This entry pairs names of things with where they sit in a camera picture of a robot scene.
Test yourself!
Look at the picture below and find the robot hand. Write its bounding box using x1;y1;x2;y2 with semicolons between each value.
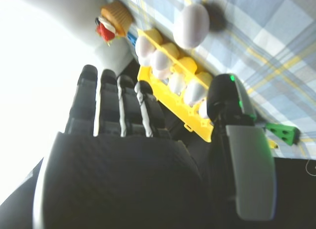
32;64;277;229

